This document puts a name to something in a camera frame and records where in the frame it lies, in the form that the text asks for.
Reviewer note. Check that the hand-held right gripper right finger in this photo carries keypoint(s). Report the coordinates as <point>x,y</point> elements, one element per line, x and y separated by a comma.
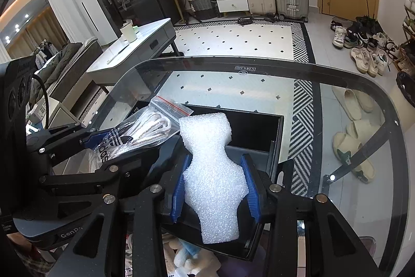
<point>253,192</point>

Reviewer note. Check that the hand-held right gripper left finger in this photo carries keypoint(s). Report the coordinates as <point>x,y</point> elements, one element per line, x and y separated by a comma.
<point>177,192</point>

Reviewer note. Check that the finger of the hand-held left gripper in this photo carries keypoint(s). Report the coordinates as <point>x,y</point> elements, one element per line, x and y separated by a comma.
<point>97,138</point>
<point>129,167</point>

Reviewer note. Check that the white foam piece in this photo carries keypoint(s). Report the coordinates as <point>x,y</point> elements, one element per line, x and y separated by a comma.
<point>210,166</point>

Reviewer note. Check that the clear zip bag with laces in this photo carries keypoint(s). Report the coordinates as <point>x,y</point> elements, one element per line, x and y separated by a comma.
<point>146,127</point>

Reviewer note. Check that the black storage box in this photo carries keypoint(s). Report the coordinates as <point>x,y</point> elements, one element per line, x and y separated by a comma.
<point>253,134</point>

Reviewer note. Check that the dark jacket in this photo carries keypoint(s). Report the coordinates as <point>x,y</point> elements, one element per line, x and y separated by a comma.
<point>61,66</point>

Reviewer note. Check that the pale green cup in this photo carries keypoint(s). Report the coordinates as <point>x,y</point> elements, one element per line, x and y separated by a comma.
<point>128,32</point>

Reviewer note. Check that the plain beige slipper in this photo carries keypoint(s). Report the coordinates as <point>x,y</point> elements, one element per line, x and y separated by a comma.
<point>348,105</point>
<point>364,100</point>

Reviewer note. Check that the woven laundry basket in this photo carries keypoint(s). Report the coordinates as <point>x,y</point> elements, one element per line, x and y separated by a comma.
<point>201,2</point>

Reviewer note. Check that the black power strip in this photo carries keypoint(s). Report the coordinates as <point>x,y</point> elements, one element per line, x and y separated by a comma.
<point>245,21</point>

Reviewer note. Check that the pile of shoes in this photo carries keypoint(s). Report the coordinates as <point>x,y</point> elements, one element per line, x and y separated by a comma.
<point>363,46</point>

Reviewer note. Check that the black trash bag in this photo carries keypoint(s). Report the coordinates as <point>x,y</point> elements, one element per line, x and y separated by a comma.
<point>406,85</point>

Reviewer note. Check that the thin black pole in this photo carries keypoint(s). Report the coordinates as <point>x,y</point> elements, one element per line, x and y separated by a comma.
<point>368,6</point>

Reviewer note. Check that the wooden shoe rack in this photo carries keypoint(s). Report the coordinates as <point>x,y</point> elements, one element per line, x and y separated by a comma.
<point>408,30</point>

